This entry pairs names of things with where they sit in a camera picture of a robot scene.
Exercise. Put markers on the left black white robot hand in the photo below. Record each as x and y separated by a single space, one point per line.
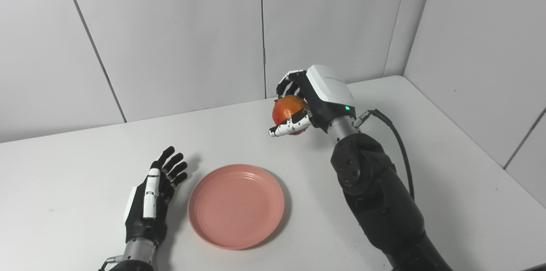
145 224

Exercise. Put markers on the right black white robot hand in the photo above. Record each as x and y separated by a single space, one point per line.
328 91

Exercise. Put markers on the red pomegranate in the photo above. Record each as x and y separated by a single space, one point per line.
286 109

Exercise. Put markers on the pink round plate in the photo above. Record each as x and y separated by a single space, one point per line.
236 206

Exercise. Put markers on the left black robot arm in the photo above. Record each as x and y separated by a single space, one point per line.
134 256

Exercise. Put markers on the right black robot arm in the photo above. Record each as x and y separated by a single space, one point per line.
379 194

